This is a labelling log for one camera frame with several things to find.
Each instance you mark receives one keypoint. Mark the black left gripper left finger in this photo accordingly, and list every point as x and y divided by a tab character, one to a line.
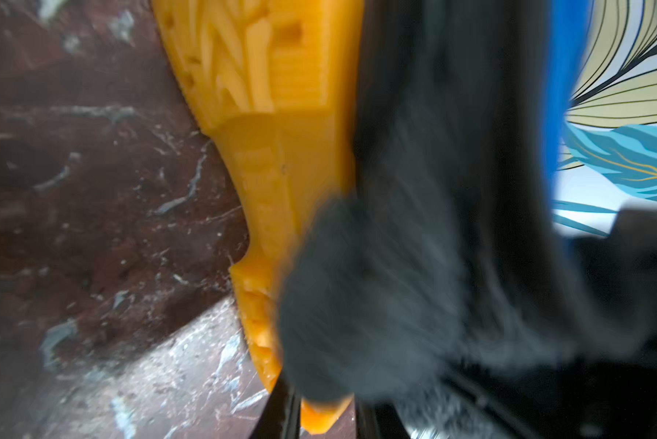
282	413

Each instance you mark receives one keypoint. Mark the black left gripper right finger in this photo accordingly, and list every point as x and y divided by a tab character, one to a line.
378	421

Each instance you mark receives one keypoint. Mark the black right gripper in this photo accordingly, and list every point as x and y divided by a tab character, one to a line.
600	293

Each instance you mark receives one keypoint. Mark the blue grey cloth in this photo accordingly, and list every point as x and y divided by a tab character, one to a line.
414	270

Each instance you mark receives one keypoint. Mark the beige boot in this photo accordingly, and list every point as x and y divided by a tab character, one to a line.
273	84

